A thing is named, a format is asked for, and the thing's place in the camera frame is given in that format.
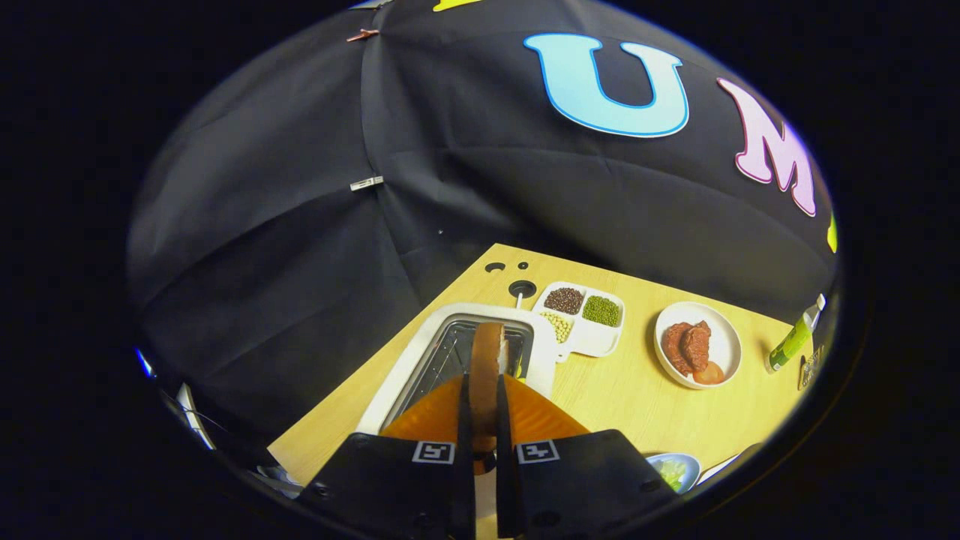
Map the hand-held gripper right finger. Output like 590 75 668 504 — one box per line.
495 373 680 540

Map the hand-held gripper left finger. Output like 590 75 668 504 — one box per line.
296 373 477 540

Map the brown crust bread slice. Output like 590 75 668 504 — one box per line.
469 322 508 475

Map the green lettuce leaf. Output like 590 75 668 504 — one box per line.
651 458 689 493

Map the white toaster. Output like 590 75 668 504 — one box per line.
355 302 560 518

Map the pile of yellow beans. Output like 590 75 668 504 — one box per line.
539 311 574 344

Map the white divided tray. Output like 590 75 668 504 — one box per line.
531 281 626 359

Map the pile of dark red beans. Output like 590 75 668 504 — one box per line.
543 287 585 316

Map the pile of green beans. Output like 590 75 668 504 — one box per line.
582 295 622 328

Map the blue round plate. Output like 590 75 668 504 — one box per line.
645 452 702 494

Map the small brown meat piece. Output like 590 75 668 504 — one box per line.
661 322 695 377

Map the white square plate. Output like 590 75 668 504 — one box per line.
696 450 745 485

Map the large brown meat piece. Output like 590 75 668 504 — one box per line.
679 320 712 372

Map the cream round plate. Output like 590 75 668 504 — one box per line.
654 301 743 390

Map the black backdrop cloth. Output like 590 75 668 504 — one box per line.
126 0 837 481

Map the green label drink bottle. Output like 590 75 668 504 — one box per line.
765 293 827 374

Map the metal wire utensil holder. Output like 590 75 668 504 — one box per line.
796 343 827 392

